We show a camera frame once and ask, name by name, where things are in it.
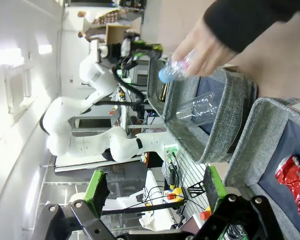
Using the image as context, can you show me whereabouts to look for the clear capless plastic bottle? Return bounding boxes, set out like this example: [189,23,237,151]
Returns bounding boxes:
[176,91,220,126]

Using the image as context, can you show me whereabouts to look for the brown glass bottle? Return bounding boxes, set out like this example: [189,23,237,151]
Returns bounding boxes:
[159,83,169,101]

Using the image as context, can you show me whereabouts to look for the background person in brown top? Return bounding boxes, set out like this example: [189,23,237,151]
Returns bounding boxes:
[77,26,108,43]

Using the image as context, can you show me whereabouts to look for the black velcro strap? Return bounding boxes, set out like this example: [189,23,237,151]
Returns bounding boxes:
[135,137,144,156]

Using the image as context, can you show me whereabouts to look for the grey basket labelled Can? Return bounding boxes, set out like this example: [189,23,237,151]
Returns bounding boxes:
[223,96,300,240]

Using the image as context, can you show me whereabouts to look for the pink checkered cloth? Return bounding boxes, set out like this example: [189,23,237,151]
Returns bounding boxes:
[91,9,128,26]

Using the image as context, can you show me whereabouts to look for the grey basket labelled Plastic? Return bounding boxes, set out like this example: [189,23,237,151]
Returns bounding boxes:
[162,66,260,165]

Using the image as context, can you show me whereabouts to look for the grey metal rack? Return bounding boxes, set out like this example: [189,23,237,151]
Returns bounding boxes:
[131,56,151,89]

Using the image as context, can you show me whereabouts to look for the black perforated metal bracket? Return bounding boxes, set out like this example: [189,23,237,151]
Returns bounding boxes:
[186,181,206,200]

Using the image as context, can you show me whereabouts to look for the black yellow plug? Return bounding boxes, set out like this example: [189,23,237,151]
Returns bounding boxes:
[167,169,178,191]

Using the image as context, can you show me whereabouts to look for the white plastic stand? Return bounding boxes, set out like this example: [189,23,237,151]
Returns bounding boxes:
[116,171,171,232]

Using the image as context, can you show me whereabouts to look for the yellow red emergency stop button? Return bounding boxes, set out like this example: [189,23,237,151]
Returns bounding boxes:
[199,206,213,221]
[164,186,186,204]

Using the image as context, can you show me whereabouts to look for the thick black cable hose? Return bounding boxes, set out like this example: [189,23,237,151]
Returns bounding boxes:
[111,65,146,113]

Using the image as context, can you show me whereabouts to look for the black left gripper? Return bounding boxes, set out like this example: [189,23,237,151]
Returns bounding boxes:
[106,39,164,63]

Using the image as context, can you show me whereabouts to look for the background person in white top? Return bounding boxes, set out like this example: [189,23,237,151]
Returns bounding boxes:
[76,10,101,24]

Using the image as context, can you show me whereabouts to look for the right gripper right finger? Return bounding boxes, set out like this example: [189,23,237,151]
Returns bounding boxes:
[194,165,300,240]

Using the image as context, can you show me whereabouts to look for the person's left forearm black sleeve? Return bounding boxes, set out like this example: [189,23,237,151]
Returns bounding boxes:
[202,0,300,54]

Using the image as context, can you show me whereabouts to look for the long black rod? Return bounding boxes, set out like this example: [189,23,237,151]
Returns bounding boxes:
[101,201,186,216]

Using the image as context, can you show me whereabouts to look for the person's left hand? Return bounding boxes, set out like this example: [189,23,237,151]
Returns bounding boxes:
[171,17,239,78]

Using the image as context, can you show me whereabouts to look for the clear bottle with blue cap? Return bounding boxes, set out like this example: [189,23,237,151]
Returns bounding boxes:
[158,49,200,84]

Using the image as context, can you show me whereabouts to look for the brown cardboard box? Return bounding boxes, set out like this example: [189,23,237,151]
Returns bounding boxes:
[105,16,143,44]

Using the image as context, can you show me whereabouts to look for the crushed red drink can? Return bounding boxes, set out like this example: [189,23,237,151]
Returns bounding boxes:
[274,154,300,225]

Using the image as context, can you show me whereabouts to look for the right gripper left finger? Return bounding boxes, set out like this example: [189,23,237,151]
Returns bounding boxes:
[37,169,117,240]

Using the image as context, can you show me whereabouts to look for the white green socket box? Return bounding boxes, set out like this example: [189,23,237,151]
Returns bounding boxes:
[163,143,180,161]

